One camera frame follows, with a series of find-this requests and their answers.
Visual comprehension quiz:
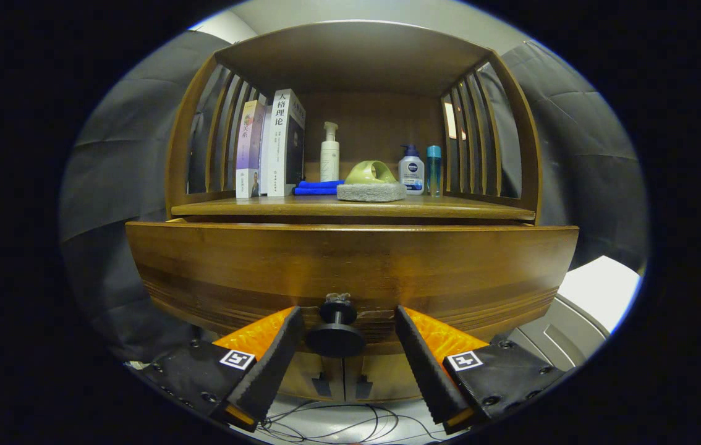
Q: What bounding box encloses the wooden countertop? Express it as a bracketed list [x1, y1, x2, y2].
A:
[171, 195, 537, 221]

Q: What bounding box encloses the teal clear bottle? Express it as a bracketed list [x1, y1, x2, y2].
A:
[426, 145, 443, 197]

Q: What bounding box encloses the wooden cabinet door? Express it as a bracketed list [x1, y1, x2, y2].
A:
[279, 354, 345, 401]
[343, 354, 428, 402]

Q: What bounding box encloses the white flat panel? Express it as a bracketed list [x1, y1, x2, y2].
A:
[558, 255, 643, 334]

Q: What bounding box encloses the black cable tangle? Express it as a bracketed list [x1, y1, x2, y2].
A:
[258, 399, 447, 445]

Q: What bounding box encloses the brown wooden cabinet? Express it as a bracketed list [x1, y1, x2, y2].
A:
[164, 20, 543, 404]

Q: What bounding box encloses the thick white book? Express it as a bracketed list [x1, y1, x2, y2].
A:
[259, 88, 307, 198]

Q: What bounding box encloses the grey grooved panel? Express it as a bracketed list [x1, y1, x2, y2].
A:
[505, 294, 611, 371]

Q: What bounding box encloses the brown wooden drawer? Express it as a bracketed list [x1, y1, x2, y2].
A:
[125, 221, 580, 356]

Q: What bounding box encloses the white pump bottle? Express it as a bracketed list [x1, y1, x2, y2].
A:
[320, 121, 340, 182]

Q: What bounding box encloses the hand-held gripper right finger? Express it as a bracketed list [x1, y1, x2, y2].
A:
[395, 305, 574, 436]

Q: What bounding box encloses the green handled sponge brush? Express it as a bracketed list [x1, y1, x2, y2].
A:
[336, 160, 408, 203]

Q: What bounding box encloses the blue folded cloth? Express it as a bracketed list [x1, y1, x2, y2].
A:
[294, 179, 345, 196]

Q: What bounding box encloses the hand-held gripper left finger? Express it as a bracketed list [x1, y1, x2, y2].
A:
[139, 306, 305, 433]

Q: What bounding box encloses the purple book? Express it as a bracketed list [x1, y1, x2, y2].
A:
[236, 100, 266, 199]

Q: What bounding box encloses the black round drawer knob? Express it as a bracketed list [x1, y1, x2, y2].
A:
[306, 292, 368, 359]

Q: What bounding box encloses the white lotion bottle blue cap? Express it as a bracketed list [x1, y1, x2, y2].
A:
[398, 144, 425, 196]

